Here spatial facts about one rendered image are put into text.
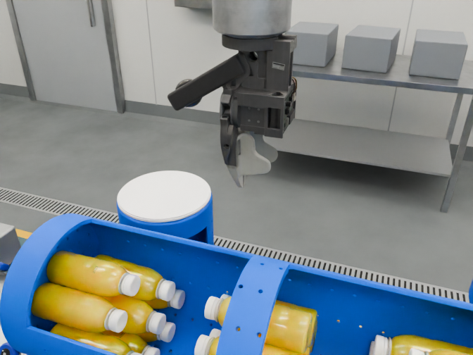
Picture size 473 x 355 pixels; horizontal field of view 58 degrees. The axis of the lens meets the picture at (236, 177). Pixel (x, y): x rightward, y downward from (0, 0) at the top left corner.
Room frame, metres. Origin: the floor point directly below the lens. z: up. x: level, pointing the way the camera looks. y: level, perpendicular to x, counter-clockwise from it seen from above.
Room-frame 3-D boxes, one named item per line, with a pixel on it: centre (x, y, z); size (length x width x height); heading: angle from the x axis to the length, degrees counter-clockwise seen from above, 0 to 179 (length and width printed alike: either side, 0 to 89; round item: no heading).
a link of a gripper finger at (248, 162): (0.51, -0.02, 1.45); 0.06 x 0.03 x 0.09; 71
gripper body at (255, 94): (0.52, -0.03, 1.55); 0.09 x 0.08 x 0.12; 71
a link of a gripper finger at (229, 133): (0.51, 0.01, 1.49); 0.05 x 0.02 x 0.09; 161
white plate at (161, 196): (1.09, 0.22, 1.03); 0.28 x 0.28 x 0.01
